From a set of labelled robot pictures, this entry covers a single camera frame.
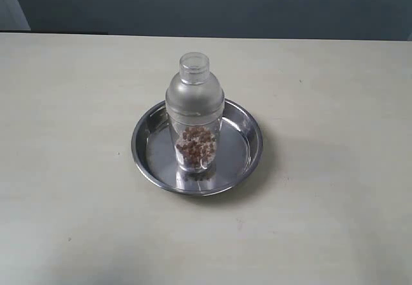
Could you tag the clear plastic shaker bottle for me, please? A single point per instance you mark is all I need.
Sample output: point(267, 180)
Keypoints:
point(194, 102)

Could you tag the round stainless steel tray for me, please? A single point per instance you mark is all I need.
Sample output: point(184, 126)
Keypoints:
point(238, 154)

